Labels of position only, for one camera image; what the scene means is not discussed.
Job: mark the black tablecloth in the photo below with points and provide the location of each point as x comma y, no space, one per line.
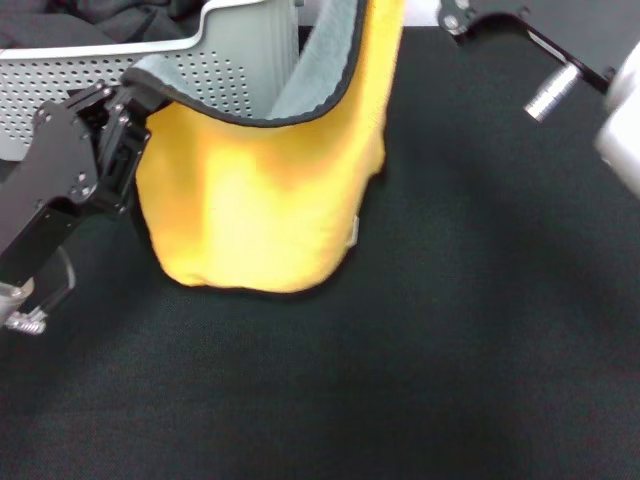
400,350

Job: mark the grey perforated plastic storage box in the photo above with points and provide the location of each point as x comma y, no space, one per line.
50,80

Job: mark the black cloth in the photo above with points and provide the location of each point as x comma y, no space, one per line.
75,22

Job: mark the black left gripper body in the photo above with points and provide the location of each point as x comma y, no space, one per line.
55,170

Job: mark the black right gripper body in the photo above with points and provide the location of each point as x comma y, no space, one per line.
575,20

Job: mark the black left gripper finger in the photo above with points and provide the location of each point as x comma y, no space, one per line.
125,135
95,97

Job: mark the yellow grey towel black trim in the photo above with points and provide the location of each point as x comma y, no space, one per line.
250,200

